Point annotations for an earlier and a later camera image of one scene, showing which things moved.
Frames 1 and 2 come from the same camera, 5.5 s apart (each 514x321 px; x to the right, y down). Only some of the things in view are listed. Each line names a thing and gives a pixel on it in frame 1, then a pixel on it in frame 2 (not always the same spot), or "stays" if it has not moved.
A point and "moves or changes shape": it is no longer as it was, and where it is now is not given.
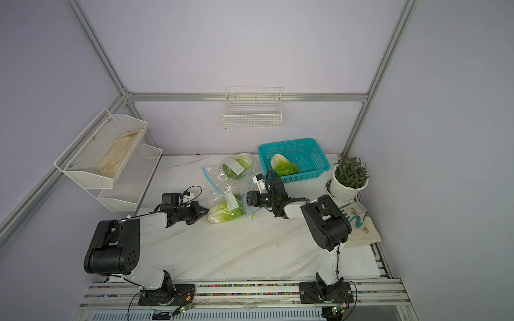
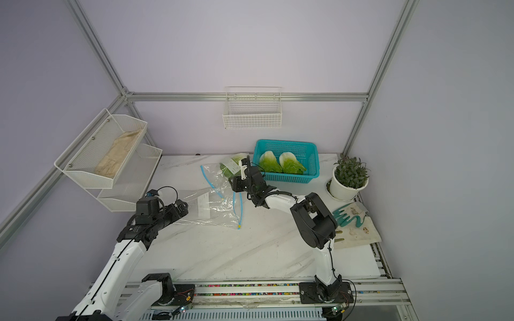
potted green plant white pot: x=349 y=176 stays
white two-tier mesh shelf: x=108 y=159 stays
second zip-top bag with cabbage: x=233 y=174 stays
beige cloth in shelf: x=110 y=164 stays
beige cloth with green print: x=363 y=232 stays
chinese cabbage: x=231 y=208 -> x=290 y=164
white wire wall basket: x=253 y=108 stays
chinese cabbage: x=283 y=167 -> x=269 y=163
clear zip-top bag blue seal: x=231 y=204 moves or changes shape
